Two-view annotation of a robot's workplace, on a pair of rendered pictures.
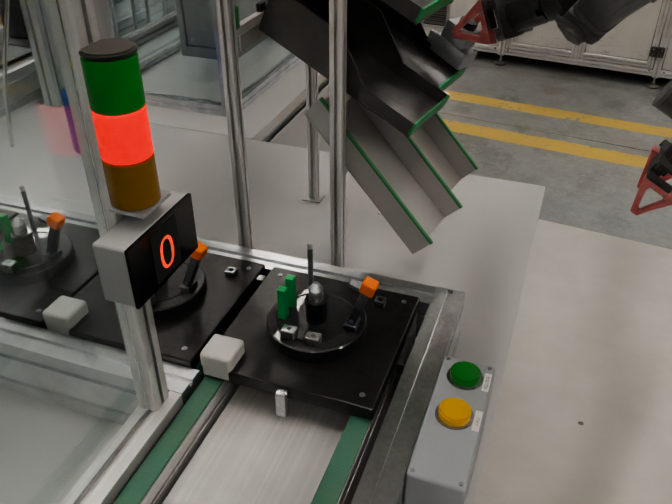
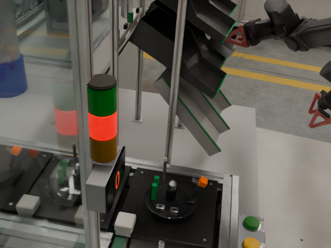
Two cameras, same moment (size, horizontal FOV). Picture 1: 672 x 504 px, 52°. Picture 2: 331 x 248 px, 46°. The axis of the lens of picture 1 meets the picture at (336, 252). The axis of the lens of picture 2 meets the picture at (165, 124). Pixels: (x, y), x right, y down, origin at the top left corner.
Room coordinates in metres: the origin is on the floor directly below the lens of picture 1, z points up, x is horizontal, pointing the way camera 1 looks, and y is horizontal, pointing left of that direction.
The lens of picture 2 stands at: (0.04, 0.22, 1.72)
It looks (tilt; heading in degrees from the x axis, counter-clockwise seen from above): 34 degrees down; 347
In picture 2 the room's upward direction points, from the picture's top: 5 degrees clockwise
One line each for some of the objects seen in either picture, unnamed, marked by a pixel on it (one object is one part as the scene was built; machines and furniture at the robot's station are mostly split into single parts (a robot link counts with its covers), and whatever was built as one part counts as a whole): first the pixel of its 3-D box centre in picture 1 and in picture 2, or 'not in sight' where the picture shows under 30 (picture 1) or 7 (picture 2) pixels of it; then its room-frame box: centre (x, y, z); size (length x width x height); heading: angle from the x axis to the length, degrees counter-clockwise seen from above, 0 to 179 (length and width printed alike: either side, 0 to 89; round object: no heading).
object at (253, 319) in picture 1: (317, 333); (170, 205); (0.75, 0.03, 0.96); 0.24 x 0.24 x 0.02; 70
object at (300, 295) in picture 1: (316, 323); (170, 200); (0.75, 0.03, 0.98); 0.14 x 0.14 x 0.02
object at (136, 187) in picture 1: (132, 177); (103, 143); (0.61, 0.20, 1.28); 0.05 x 0.05 x 0.05
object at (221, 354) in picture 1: (222, 357); (124, 224); (0.69, 0.15, 0.97); 0.05 x 0.05 x 0.04; 70
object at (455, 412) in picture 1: (454, 414); (251, 246); (0.59, -0.15, 0.96); 0.04 x 0.04 x 0.02
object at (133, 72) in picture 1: (113, 79); (101, 96); (0.61, 0.20, 1.38); 0.05 x 0.05 x 0.05
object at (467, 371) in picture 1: (465, 376); (251, 224); (0.66, -0.17, 0.96); 0.04 x 0.04 x 0.02
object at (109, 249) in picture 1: (130, 170); (103, 140); (0.61, 0.20, 1.29); 0.12 x 0.05 x 0.25; 160
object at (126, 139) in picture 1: (123, 130); (102, 121); (0.61, 0.20, 1.33); 0.05 x 0.05 x 0.05
